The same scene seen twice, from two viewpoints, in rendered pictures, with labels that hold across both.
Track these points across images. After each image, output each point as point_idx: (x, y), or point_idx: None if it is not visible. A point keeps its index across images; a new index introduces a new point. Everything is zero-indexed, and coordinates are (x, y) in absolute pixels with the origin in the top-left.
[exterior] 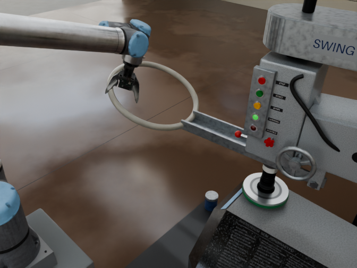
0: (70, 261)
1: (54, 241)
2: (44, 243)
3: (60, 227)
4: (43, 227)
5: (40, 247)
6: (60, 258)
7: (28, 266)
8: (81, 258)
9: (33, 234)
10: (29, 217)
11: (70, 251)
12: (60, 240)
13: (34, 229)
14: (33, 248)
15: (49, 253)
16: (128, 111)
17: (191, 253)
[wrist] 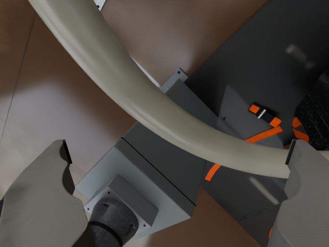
0: (169, 211)
1: (148, 190)
2: (139, 217)
3: (147, 174)
4: (129, 173)
5: (138, 220)
6: (159, 207)
7: (136, 232)
8: (178, 212)
9: (126, 230)
10: (109, 158)
11: (166, 203)
12: (152, 190)
13: (122, 173)
14: (133, 233)
15: (149, 228)
16: (228, 156)
17: (314, 141)
